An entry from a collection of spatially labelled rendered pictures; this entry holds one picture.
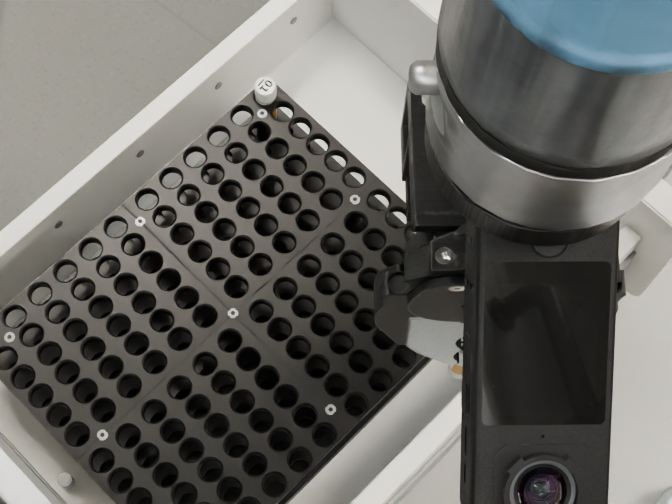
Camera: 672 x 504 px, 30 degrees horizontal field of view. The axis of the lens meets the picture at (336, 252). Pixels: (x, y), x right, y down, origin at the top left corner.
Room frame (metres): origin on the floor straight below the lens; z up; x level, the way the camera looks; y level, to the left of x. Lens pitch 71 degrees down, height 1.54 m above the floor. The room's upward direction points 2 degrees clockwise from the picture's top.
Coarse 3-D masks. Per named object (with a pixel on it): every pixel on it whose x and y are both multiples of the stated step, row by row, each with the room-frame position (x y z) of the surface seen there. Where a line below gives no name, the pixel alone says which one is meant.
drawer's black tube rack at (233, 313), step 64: (256, 128) 0.31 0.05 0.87; (192, 192) 0.27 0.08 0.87; (256, 192) 0.26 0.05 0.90; (320, 192) 0.26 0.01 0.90; (64, 256) 0.22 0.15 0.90; (128, 256) 0.22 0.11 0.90; (192, 256) 0.23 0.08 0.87; (256, 256) 0.22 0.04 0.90; (320, 256) 0.22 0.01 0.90; (384, 256) 0.23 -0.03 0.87; (0, 320) 0.18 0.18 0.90; (64, 320) 0.18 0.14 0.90; (128, 320) 0.18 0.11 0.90; (192, 320) 0.18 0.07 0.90; (256, 320) 0.19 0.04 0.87; (320, 320) 0.19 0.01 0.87; (64, 384) 0.14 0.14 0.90; (128, 384) 0.15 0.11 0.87; (192, 384) 0.15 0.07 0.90; (256, 384) 0.15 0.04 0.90; (320, 384) 0.15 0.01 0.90; (384, 384) 0.16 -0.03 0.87; (64, 448) 0.11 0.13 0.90; (128, 448) 0.11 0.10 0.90; (192, 448) 0.12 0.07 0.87; (256, 448) 0.12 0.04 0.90; (320, 448) 0.12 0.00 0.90
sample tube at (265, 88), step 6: (264, 78) 0.32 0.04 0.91; (270, 78) 0.32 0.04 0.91; (258, 84) 0.32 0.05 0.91; (264, 84) 0.32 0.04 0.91; (270, 84) 0.32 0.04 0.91; (258, 90) 0.31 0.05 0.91; (264, 90) 0.31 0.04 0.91; (270, 90) 0.31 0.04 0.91; (276, 90) 0.32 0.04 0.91; (258, 96) 0.31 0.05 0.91; (264, 96) 0.31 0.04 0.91; (270, 96) 0.31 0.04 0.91; (258, 102) 0.31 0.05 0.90; (264, 102) 0.31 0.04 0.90; (270, 102) 0.31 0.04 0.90; (276, 114) 0.32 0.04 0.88
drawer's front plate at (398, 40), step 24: (336, 0) 0.40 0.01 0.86; (360, 0) 0.39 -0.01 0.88; (384, 0) 0.38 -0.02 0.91; (408, 0) 0.37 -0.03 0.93; (432, 0) 0.37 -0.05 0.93; (360, 24) 0.39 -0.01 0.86; (384, 24) 0.38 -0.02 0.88; (408, 24) 0.36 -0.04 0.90; (432, 24) 0.35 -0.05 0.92; (384, 48) 0.38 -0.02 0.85; (408, 48) 0.36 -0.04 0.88; (432, 48) 0.35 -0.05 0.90; (624, 216) 0.25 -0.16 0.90; (648, 216) 0.25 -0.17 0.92; (648, 240) 0.24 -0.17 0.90; (648, 264) 0.24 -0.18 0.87
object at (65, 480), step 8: (288, 112) 0.33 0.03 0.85; (304, 128) 0.32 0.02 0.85; (320, 144) 0.31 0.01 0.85; (336, 160) 0.30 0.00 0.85; (344, 160) 0.30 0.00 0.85; (360, 176) 0.29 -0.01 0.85; (384, 200) 0.28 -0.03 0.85; (400, 216) 0.27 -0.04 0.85; (64, 472) 0.11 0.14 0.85; (64, 480) 0.10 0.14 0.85; (72, 480) 0.10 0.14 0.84; (64, 488) 0.10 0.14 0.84
